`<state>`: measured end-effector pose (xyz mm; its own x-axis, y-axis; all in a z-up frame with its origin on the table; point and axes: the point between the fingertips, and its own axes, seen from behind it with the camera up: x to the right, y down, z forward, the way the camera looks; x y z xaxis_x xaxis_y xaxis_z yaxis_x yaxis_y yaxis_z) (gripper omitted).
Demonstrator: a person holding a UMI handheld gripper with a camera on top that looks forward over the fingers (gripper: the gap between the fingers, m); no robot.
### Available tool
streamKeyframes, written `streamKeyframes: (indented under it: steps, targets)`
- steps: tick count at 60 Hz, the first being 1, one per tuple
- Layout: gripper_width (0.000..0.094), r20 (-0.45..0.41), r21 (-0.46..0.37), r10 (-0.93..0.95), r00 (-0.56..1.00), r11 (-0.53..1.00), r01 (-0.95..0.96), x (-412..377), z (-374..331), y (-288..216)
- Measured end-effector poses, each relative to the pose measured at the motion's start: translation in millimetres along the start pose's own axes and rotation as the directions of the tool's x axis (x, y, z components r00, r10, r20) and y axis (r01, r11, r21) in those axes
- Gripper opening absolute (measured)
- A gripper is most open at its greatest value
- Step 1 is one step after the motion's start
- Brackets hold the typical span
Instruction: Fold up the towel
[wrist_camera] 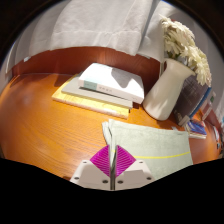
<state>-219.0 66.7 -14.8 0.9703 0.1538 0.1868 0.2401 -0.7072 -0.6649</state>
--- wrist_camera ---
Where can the grey lying book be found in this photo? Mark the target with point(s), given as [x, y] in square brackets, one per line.
[86, 92]

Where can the blue upright book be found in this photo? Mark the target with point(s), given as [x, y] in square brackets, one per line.
[204, 100]

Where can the white curtain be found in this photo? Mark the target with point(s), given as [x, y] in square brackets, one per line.
[100, 23]

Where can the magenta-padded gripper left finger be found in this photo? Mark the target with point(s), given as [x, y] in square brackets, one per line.
[91, 175]

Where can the white pink artificial flower bouquet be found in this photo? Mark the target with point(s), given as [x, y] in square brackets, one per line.
[183, 46]

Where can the dark upright book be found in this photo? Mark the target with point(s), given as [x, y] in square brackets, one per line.
[190, 96]

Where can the blue lying book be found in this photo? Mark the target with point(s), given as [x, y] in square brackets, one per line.
[196, 128]

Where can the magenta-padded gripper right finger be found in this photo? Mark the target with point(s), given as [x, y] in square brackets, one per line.
[133, 173]

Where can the white ceramic vase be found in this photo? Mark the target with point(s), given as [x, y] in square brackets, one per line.
[166, 93]

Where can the pale green towel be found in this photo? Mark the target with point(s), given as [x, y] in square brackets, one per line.
[156, 141]

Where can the yellow lying book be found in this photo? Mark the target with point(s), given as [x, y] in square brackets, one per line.
[83, 103]

